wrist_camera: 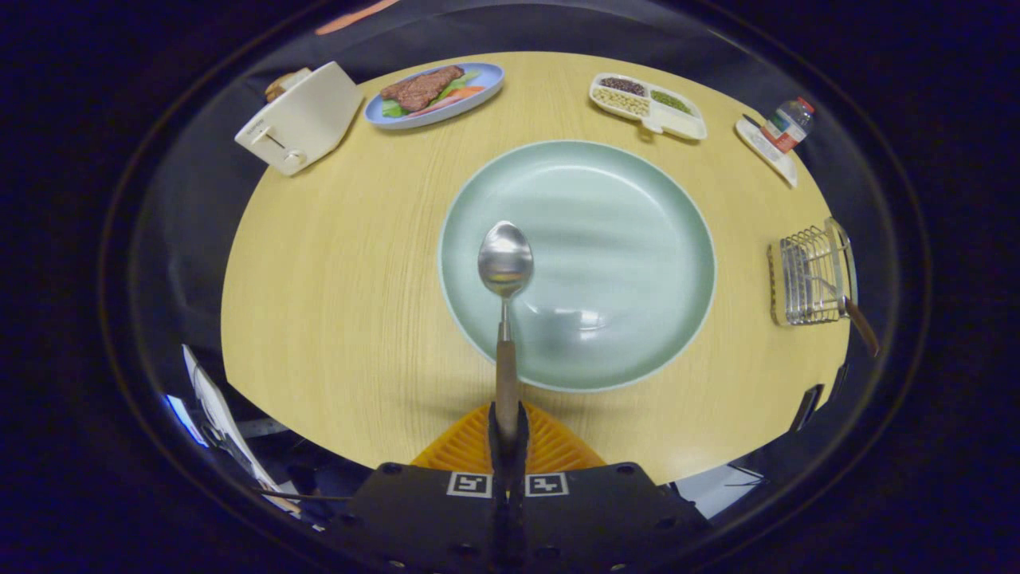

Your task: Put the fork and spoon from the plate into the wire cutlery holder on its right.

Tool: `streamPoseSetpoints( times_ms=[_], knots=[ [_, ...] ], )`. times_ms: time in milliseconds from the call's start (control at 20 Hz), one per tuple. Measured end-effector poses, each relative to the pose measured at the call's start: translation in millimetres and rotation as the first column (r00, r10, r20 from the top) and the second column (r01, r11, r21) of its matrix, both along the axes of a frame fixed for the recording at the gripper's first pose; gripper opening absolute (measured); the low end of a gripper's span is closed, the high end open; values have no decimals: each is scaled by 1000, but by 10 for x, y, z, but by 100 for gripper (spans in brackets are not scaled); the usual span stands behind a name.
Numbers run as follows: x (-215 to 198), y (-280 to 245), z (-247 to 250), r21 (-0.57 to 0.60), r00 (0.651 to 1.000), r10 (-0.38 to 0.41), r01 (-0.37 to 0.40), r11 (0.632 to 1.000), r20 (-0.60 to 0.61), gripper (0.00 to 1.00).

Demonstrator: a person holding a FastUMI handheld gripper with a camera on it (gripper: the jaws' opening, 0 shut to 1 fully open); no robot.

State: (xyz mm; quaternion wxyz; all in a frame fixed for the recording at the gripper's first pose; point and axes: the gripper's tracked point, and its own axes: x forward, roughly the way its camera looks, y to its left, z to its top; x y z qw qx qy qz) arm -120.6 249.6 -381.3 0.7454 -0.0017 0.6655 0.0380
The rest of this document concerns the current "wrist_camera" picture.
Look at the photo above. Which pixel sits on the metal drain basket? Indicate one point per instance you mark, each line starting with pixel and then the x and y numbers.
pixel 805 275

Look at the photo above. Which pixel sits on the white divided tray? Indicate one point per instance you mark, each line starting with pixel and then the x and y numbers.
pixel 677 123

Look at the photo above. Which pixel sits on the white papers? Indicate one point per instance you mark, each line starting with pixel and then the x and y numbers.
pixel 219 414

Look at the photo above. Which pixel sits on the pile of red beans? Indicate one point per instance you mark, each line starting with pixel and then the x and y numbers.
pixel 623 84

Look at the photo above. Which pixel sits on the green lettuce leaf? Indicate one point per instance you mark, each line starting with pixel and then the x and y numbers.
pixel 390 110

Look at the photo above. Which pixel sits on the pile of yellow soybeans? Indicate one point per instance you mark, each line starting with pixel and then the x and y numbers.
pixel 620 101

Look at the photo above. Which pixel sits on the pale green plate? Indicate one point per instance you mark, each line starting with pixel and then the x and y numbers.
pixel 621 239

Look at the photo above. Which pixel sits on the blue oval plate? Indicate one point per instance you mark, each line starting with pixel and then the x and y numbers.
pixel 486 80

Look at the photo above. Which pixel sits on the white square coaster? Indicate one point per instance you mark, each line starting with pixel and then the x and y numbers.
pixel 769 155

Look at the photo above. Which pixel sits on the white sheet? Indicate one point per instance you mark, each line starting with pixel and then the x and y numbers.
pixel 713 493

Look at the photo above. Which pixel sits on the orange carrot stick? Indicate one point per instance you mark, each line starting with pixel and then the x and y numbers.
pixel 458 93

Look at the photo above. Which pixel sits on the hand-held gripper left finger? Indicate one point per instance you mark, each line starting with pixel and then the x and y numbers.
pixel 430 518

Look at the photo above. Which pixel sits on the brown steak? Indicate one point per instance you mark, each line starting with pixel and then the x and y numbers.
pixel 422 89

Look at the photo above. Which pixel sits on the toasted bread slice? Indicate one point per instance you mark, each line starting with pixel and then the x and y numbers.
pixel 280 82

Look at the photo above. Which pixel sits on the pile of green beans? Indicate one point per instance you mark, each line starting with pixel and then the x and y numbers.
pixel 671 101

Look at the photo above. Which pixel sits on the black table bracket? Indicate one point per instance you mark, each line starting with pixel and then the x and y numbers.
pixel 838 383
pixel 806 408

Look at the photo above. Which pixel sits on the clear plastic water bottle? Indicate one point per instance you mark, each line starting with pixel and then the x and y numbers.
pixel 785 127

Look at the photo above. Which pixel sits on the white toaster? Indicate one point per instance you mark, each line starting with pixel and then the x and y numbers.
pixel 307 119

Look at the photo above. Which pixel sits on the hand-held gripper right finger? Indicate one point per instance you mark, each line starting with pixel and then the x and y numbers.
pixel 590 518

